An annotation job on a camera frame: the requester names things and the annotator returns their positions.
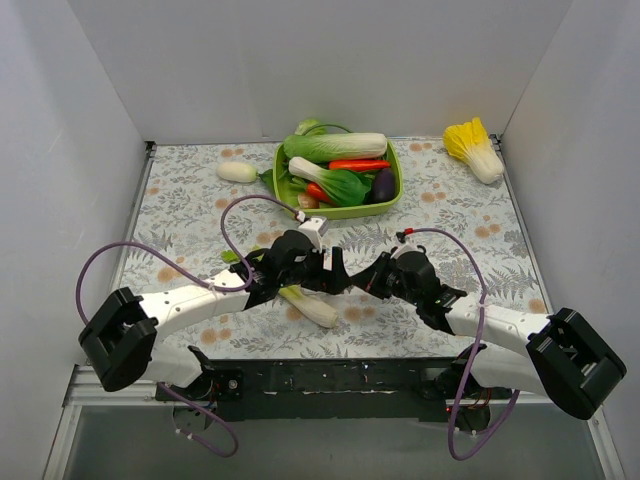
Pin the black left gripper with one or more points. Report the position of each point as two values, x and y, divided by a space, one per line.
329 266

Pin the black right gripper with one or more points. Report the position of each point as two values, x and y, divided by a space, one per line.
382 273

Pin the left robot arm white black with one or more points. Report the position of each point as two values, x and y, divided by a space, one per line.
124 339

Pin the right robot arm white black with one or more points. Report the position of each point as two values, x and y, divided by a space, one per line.
560 355

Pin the celery stalk toy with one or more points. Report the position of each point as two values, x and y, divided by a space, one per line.
315 310

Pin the beige mushroom toy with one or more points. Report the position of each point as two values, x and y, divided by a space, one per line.
307 202

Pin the bok choy toy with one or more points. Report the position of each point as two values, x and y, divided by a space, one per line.
344 188

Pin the small red chili toy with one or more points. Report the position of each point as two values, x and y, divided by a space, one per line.
316 192

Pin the purple eggplant toy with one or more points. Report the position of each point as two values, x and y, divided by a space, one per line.
383 186

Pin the green plastic basket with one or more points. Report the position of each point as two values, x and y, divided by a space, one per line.
284 192

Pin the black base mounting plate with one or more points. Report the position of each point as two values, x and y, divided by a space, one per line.
342 406

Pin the green napa cabbage toy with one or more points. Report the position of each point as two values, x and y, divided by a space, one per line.
329 147

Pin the white radish toy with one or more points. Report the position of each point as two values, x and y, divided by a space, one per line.
240 172

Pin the floral patterned table mat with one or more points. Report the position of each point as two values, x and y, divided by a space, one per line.
189 216

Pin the light green leaf toy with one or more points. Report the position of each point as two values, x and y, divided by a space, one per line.
311 127

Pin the yellow white cabbage toy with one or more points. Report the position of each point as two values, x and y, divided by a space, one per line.
469 143

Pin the aluminium frame rail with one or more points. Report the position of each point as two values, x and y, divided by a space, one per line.
233 381

